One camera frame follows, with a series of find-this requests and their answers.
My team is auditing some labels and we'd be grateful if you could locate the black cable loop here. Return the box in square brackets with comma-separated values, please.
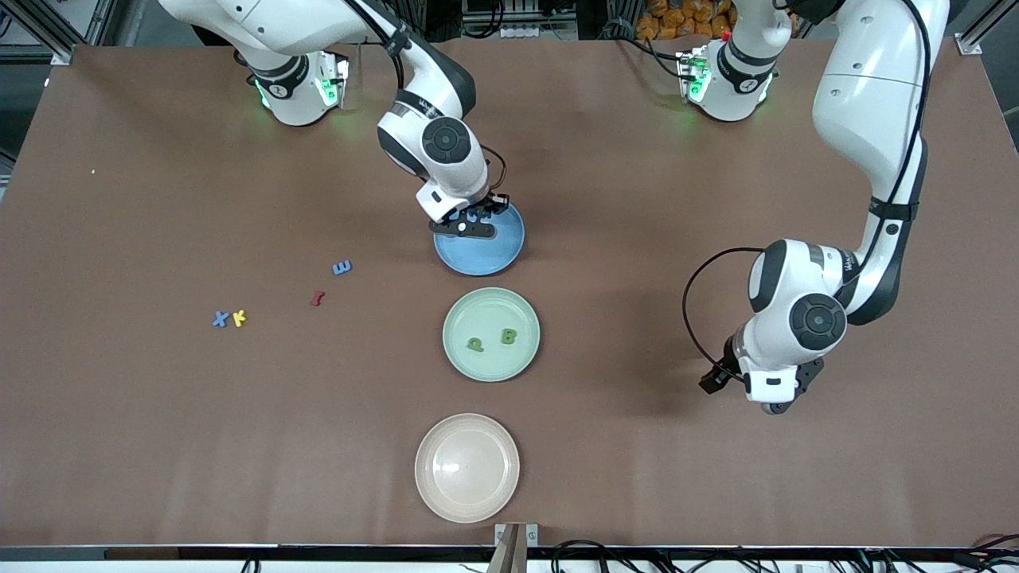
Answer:
[551, 540, 610, 573]

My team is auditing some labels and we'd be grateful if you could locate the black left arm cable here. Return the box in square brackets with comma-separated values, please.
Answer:
[681, 0, 932, 375]

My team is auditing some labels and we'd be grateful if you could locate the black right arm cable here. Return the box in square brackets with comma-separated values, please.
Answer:
[342, 0, 508, 200]

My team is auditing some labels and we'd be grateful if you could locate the white power strip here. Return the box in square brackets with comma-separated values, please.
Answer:
[498, 20, 578, 41]

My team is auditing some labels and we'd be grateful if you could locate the green plate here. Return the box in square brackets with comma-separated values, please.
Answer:
[442, 287, 541, 383]

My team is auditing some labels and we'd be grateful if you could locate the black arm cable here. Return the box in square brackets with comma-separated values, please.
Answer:
[342, 0, 508, 200]
[681, 0, 932, 375]

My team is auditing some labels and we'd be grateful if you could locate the orange packaged goods pile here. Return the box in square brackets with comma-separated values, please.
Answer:
[634, 0, 735, 41]

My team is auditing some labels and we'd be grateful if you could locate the grey metal bracket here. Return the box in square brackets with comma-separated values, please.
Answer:
[494, 523, 539, 550]

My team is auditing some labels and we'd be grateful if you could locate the beige plate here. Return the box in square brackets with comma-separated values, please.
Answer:
[414, 413, 521, 524]

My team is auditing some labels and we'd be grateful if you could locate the aluminium frame post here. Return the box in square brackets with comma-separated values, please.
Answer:
[16, 0, 108, 66]
[955, 8, 1005, 57]

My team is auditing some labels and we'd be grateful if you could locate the blue plate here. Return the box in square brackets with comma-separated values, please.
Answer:
[433, 193, 526, 277]

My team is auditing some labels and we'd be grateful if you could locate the tan pole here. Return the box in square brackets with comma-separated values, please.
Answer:
[486, 525, 526, 573]

